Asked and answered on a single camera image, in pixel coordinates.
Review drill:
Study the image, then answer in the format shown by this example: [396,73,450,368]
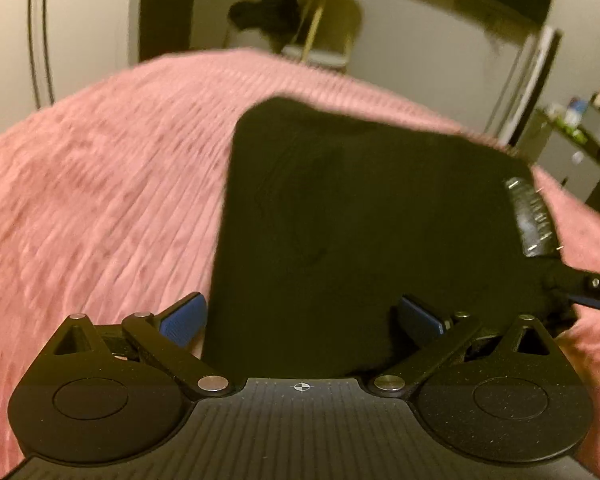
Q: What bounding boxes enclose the white upright panel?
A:
[484,27,564,147]

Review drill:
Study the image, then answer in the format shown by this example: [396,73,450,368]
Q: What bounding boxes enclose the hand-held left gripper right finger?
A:
[373,294,559,398]

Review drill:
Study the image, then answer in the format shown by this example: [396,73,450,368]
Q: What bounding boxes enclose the white wardrobe with black handles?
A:
[0,0,147,112]

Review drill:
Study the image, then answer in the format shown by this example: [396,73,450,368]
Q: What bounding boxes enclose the white side table gold legs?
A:
[279,0,364,72]

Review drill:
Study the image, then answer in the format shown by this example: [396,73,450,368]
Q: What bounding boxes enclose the black pants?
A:
[202,97,582,380]

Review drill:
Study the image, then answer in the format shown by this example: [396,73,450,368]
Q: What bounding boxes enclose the dark door frame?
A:
[138,0,199,64]

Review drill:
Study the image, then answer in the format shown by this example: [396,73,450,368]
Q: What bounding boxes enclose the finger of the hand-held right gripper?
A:
[550,269,600,319]

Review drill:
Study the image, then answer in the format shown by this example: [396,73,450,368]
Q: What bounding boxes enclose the dark dresser with small items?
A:
[519,89,600,217]

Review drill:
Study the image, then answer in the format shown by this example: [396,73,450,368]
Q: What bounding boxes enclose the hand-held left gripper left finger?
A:
[54,291,232,398]

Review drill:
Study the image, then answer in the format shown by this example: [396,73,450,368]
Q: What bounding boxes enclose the pink ribbed blanket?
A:
[0,47,600,480]

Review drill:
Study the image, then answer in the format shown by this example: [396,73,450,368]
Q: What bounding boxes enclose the dark clothes pile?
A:
[228,0,307,54]

